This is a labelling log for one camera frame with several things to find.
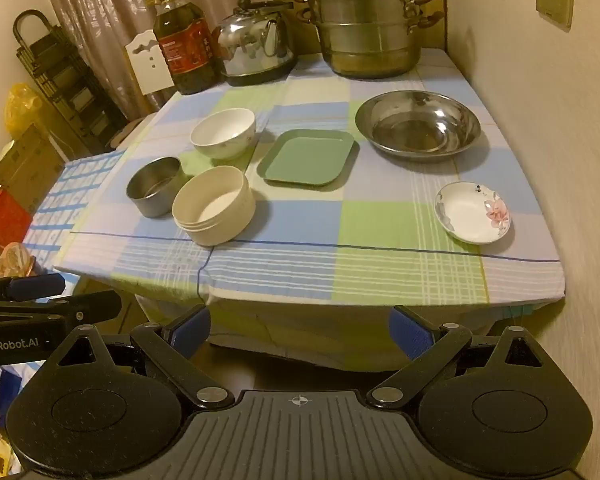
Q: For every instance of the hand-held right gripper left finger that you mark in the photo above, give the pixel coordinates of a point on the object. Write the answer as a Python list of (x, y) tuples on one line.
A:
[(192, 331)]

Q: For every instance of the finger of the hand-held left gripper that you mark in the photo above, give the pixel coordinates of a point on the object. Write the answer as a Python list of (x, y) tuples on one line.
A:
[(35, 286), (90, 305)]

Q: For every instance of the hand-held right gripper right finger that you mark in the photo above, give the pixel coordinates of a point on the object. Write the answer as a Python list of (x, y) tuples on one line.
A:
[(410, 332)]

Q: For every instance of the cream plastic bowl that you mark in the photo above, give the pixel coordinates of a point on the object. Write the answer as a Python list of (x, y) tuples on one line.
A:
[(212, 210)]

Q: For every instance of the small steel bowl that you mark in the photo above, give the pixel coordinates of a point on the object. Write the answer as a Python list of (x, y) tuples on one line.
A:
[(152, 195)]

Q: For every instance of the floral white saucer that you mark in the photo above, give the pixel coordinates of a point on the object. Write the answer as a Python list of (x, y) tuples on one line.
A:
[(467, 212)]

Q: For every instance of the green rectangular plate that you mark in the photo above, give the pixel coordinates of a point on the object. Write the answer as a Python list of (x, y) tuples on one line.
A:
[(307, 157)]

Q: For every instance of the white ceramic bowl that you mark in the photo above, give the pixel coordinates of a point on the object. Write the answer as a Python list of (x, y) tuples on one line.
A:
[(222, 130)]

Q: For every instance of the large steel basin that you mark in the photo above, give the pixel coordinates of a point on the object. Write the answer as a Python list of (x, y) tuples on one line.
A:
[(417, 125)]

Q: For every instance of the red basket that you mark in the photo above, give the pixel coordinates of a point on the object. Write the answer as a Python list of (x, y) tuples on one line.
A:
[(5, 215)]

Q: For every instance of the blue patterned cloth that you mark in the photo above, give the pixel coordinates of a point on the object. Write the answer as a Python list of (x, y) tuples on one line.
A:
[(65, 200)]

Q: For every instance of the cardboard box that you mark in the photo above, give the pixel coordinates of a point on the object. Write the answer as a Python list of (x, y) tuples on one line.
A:
[(25, 165)]

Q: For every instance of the checked tablecloth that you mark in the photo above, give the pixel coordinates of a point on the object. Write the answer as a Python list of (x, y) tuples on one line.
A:
[(305, 225)]

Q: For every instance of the yellow plastic bag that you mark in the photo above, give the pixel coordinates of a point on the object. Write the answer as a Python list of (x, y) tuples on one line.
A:
[(22, 110)]

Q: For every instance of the black folding rack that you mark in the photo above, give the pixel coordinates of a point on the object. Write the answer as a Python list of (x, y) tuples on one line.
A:
[(65, 80)]

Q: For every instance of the white chair back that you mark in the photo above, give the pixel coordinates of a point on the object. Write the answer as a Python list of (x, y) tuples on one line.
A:
[(142, 65)]

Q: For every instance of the cooking oil bottle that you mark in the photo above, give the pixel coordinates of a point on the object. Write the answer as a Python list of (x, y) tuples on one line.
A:
[(185, 52)]

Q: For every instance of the steel kettle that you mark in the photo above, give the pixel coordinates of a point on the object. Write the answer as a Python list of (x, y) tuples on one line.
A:
[(250, 52)]

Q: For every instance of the beige curtain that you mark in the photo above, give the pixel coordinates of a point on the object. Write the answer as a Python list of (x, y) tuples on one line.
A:
[(105, 0)]

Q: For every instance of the steel steamer pot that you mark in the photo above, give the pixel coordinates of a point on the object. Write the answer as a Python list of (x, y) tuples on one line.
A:
[(365, 35)]

